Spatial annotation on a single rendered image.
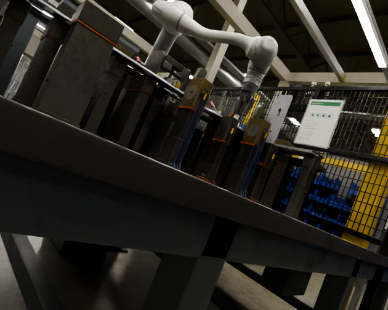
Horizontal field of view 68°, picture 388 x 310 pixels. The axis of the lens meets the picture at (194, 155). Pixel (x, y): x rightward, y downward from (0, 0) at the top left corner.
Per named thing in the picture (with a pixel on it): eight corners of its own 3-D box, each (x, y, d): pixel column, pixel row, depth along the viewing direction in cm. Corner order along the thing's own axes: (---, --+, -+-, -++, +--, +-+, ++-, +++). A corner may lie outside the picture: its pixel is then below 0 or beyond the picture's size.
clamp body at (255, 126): (239, 197, 117) (270, 119, 119) (219, 189, 126) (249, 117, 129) (248, 200, 121) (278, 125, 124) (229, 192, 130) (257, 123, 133)
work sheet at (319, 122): (326, 148, 164) (345, 99, 166) (292, 143, 182) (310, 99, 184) (328, 149, 165) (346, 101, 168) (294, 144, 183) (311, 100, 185)
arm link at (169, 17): (181, 10, 144) (191, 9, 156) (151, -7, 146) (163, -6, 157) (172, 35, 152) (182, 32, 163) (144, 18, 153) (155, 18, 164)
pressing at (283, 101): (271, 150, 157) (293, 94, 160) (255, 147, 166) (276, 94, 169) (271, 151, 157) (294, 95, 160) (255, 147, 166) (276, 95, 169)
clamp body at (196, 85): (170, 168, 98) (208, 77, 100) (153, 161, 107) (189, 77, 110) (184, 174, 102) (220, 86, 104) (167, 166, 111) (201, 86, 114)
